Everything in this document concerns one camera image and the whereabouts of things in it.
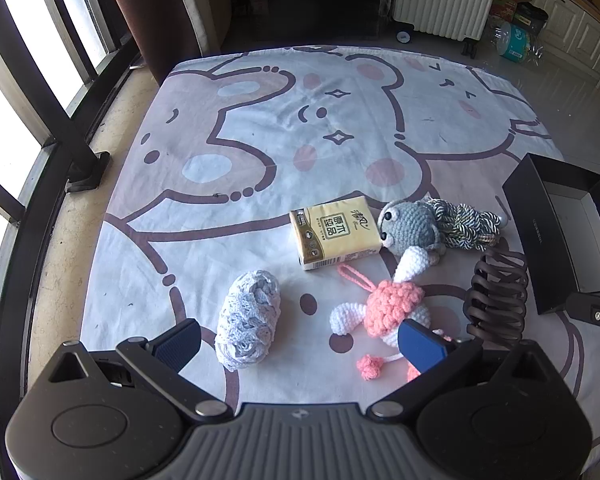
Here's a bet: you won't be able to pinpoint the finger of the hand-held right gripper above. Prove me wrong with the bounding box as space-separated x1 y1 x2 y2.
565 292 600 356

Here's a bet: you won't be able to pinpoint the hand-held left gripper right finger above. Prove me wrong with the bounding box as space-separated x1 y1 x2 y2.
367 319 554 420

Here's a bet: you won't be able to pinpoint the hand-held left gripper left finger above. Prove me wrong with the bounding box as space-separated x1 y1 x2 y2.
45 319 233 422

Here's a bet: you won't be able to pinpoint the pink white crochet bunny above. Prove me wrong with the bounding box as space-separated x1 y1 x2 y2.
328 246 456 381

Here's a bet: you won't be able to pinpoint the brown hair claw clip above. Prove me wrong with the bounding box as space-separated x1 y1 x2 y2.
466 251 530 343

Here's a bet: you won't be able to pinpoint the black cardboard box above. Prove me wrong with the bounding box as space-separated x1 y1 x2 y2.
502 153 600 316

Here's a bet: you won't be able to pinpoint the grey crochet frog toy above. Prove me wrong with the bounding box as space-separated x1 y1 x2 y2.
377 199 443 263

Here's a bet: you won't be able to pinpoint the yellow tissue pack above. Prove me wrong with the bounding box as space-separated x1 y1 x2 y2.
289 195 385 271

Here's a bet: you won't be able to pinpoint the black window railing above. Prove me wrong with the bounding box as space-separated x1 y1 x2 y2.
0 0 148 480

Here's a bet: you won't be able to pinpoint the bear print blanket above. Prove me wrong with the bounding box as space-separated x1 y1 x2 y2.
80 44 600 466

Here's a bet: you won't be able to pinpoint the teal label bottle pack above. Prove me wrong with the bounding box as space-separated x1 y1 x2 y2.
485 20 546 66

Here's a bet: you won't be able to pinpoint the cream kitchen cabinets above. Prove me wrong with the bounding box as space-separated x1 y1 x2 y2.
500 0 600 101

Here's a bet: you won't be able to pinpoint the black bin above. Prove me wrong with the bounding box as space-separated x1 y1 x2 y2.
512 2 550 36

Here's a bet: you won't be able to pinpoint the brown curtain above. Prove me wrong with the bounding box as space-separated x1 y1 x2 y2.
100 0 203 86

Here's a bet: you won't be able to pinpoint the black trunk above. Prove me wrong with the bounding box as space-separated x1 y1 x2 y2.
230 0 396 41

